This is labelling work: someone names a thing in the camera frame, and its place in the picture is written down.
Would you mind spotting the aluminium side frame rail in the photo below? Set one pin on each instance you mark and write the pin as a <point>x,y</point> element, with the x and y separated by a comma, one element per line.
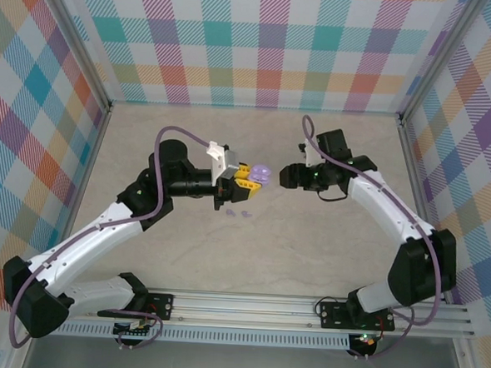
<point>417,182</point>

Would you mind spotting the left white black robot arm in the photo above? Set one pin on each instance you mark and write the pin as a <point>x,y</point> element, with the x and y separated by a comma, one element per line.
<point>92,233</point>

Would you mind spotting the purple earbud charging case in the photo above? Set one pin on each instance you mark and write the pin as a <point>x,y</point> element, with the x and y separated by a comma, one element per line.
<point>261,170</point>

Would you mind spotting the aluminium frame post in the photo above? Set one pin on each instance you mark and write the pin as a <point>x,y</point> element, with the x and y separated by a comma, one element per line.
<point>441,58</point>
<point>77,44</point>

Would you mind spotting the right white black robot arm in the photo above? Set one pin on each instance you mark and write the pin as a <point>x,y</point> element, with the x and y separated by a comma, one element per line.
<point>385,209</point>

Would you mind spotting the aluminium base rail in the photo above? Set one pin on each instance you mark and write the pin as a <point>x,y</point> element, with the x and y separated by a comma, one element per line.
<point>242,309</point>

